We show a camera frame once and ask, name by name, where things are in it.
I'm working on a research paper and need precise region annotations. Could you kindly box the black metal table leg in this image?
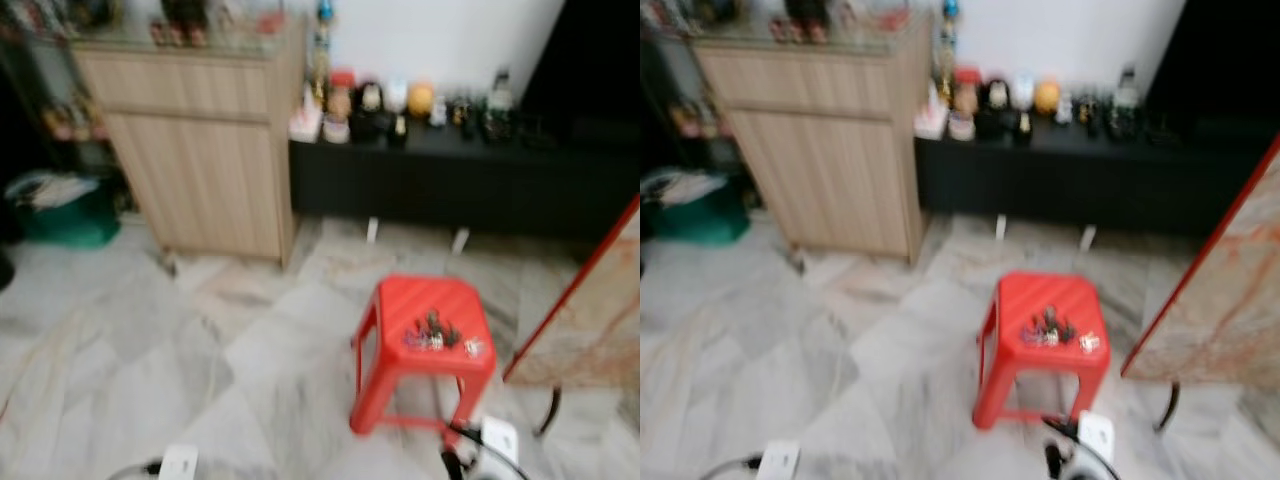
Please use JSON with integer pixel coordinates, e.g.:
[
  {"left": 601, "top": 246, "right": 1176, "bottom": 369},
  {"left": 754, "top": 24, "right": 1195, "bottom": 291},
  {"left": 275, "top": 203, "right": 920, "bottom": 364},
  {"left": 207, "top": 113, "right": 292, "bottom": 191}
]
[
  {"left": 1154, "top": 381, "right": 1183, "bottom": 434},
  {"left": 533, "top": 387, "right": 563, "bottom": 439}
]

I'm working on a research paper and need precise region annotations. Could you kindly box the dark key bunch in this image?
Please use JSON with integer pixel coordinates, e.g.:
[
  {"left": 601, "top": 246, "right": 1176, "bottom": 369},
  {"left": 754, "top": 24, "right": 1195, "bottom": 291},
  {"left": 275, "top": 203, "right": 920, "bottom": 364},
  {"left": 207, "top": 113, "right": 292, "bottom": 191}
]
[
  {"left": 1041, "top": 306, "right": 1078, "bottom": 343},
  {"left": 424, "top": 311, "right": 463, "bottom": 348}
]

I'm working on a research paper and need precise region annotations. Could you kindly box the red plastic stool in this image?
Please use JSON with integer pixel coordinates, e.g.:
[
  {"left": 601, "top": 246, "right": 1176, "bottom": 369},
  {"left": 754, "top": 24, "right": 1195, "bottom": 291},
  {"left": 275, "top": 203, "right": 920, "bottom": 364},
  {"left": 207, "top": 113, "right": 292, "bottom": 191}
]
[
  {"left": 349, "top": 275, "right": 498, "bottom": 447},
  {"left": 972, "top": 271, "right": 1112, "bottom": 433}
]

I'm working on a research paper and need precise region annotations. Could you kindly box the marble table top red edge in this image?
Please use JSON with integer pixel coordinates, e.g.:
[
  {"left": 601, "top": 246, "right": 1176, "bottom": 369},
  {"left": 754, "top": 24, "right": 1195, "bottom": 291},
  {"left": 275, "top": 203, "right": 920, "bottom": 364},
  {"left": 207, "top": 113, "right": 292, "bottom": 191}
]
[
  {"left": 1120, "top": 134, "right": 1280, "bottom": 382},
  {"left": 502, "top": 195, "right": 641, "bottom": 391}
]

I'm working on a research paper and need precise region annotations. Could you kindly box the black low console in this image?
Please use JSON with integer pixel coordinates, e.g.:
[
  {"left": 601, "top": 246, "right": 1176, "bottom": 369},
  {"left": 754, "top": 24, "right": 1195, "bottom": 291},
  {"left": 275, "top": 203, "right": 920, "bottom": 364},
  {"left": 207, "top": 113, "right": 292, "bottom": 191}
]
[
  {"left": 289, "top": 120, "right": 641, "bottom": 254},
  {"left": 914, "top": 118, "right": 1280, "bottom": 253}
]

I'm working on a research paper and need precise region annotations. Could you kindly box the green bag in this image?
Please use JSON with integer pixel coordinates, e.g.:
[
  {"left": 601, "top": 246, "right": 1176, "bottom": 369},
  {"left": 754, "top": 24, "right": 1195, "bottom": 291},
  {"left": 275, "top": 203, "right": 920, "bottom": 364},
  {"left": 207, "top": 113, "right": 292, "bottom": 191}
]
[
  {"left": 640, "top": 167, "right": 752, "bottom": 247},
  {"left": 4, "top": 170, "right": 123, "bottom": 250}
]

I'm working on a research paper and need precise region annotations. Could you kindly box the pink tissue box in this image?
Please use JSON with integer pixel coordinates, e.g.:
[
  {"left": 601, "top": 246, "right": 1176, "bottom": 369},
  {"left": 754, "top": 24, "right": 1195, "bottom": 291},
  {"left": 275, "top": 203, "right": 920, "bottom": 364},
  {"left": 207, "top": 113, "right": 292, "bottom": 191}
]
[
  {"left": 288, "top": 104, "right": 324, "bottom": 144},
  {"left": 912, "top": 103, "right": 949, "bottom": 142}
]

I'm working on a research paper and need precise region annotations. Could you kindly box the black mouse plush toy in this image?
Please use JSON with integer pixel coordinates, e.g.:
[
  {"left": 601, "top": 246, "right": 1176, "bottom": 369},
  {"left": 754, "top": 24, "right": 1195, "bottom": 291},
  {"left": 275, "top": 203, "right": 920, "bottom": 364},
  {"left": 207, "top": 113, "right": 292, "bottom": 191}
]
[
  {"left": 351, "top": 81, "right": 391, "bottom": 142},
  {"left": 978, "top": 77, "right": 1014, "bottom": 140}
]

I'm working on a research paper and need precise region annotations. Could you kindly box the jar with red lid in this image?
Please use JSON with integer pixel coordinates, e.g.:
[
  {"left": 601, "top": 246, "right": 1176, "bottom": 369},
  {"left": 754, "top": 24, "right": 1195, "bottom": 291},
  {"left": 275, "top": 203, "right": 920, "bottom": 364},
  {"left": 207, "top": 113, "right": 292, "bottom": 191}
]
[
  {"left": 952, "top": 66, "right": 984, "bottom": 118},
  {"left": 329, "top": 70, "right": 359, "bottom": 122}
]

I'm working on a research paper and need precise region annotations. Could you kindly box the light wooden cabinet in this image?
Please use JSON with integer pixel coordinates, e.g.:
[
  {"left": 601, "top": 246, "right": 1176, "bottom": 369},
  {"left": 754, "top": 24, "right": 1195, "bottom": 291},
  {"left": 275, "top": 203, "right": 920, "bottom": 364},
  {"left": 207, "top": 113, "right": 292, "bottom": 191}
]
[
  {"left": 692, "top": 28, "right": 933, "bottom": 267},
  {"left": 74, "top": 28, "right": 307, "bottom": 268}
]

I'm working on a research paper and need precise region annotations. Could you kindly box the gold trophy blue top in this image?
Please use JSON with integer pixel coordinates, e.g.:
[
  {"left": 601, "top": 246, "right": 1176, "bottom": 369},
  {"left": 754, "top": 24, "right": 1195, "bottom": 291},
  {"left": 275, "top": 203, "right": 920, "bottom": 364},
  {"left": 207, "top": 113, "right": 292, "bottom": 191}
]
[
  {"left": 934, "top": 0, "right": 962, "bottom": 103},
  {"left": 309, "top": 0, "right": 337, "bottom": 103}
]

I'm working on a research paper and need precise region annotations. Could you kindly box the dark display shelf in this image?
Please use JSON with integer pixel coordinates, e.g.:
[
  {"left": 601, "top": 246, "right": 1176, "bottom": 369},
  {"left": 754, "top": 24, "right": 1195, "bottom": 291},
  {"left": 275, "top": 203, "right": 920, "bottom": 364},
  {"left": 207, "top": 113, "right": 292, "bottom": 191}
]
[
  {"left": 640, "top": 25, "right": 741, "bottom": 173},
  {"left": 0, "top": 25, "right": 113, "bottom": 206}
]

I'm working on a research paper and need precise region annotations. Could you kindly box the black television screen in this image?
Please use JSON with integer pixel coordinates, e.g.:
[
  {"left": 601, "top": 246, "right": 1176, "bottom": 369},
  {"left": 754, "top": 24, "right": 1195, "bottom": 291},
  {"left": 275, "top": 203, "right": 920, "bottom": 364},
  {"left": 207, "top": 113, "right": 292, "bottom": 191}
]
[
  {"left": 1144, "top": 0, "right": 1280, "bottom": 125},
  {"left": 519, "top": 0, "right": 641, "bottom": 133}
]

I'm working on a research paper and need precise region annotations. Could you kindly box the dark ornament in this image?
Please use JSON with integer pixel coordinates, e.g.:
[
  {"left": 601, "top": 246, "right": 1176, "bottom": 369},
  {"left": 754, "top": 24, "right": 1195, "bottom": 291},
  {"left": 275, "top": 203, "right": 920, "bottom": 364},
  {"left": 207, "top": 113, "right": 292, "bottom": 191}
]
[
  {"left": 148, "top": 0, "right": 213, "bottom": 49},
  {"left": 768, "top": 0, "right": 833, "bottom": 47}
]

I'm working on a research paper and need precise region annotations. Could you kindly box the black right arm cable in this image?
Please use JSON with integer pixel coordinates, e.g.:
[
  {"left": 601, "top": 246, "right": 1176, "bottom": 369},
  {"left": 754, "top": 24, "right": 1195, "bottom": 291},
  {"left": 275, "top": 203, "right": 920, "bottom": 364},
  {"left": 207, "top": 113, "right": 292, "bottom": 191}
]
[
  {"left": 446, "top": 424, "right": 533, "bottom": 480},
  {"left": 1042, "top": 416, "right": 1123, "bottom": 480}
]

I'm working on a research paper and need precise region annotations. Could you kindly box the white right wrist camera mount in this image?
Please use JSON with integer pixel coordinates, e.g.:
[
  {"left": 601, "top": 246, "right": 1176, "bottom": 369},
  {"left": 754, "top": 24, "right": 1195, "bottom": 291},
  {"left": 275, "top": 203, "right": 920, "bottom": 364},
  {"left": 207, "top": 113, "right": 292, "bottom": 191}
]
[
  {"left": 1077, "top": 412, "right": 1116, "bottom": 464},
  {"left": 480, "top": 417, "right": 522, "bottom": 467}
]

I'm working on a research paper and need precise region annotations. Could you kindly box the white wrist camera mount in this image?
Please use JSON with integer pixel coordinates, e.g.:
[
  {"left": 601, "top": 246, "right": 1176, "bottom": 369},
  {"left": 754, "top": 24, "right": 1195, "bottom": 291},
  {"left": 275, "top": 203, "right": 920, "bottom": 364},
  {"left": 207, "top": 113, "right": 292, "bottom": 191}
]
[
  {"left": 1077, "top": 412, "right": 1116, "bottom": 464},
  {"left": 158, "top": 445, "right": 200, "bottom": 480},
  {"left": 480, "top": 417, "right": 522, "bottom": 467},
  {"left": 757, "top": 441, "right": 802, "bottom": 480}
]

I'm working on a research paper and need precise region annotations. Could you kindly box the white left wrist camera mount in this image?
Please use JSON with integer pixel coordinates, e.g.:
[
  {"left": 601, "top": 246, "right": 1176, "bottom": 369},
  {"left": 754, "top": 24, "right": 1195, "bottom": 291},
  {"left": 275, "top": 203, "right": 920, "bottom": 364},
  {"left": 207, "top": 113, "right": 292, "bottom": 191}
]
[
  {"left": 158, "top": 445, "right": 200, "bottom": 480},
  {"left": 757, "top": 441, "right": 802, "bottom": 480}
]

